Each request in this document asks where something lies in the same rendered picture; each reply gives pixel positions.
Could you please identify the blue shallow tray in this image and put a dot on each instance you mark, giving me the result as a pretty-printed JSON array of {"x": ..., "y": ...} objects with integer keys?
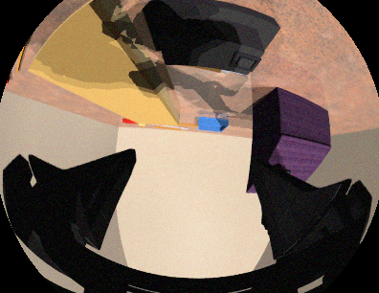
[{"x": 212, "y": 124}]

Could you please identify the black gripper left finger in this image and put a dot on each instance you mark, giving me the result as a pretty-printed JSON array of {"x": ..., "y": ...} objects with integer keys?
[{"x": 88, "y": 194}]

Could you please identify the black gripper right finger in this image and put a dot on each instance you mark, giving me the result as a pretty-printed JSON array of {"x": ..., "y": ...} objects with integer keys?
[{"x": 291, "y": 207}]

